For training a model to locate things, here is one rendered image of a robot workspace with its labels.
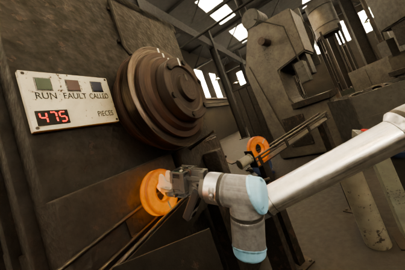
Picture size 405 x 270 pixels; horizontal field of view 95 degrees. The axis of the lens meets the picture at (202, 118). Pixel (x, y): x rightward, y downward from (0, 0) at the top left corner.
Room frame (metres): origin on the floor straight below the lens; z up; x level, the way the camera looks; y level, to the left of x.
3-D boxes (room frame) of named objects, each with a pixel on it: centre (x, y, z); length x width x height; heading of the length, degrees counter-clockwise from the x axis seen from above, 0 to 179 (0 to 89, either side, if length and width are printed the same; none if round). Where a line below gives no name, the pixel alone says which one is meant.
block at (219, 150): (1.05, 0.01, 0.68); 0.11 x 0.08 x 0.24; 61
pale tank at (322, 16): (7.46, -6.06, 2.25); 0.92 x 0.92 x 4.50
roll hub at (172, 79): (0.80, 0.03, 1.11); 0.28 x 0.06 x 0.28; 151
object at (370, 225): (1.12, -0.70, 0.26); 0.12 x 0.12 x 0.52
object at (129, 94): (0.84, 0.12, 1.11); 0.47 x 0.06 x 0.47; 151
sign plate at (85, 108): (0.60, 0.38, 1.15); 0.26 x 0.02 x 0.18; 151
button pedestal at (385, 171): (1.08, -0.86, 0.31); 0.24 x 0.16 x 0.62; 151
